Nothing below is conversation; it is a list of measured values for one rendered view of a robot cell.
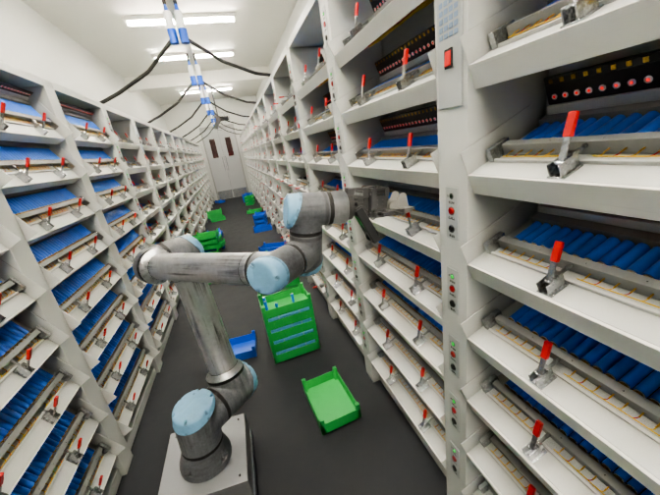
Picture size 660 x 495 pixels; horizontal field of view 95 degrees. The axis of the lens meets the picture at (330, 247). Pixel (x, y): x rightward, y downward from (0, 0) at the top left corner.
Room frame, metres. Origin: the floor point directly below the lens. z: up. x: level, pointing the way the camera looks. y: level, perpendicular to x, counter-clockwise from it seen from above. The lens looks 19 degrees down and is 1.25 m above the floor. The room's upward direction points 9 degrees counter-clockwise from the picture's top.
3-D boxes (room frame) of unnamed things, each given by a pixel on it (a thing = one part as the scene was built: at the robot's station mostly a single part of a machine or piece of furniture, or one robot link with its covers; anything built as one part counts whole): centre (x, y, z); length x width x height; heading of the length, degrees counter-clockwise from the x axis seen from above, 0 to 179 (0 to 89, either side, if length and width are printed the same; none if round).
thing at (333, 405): (1.21, 0.12, 0.04); 0.30 x 0.20 x 0.08; 19
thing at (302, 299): (1.72, 0.33, 0.36); 0.30 x 0.20 x 0.08; 108
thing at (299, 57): (2.05, -0.03, 0.90); 0.20 x 0.09 x 1.81; 105
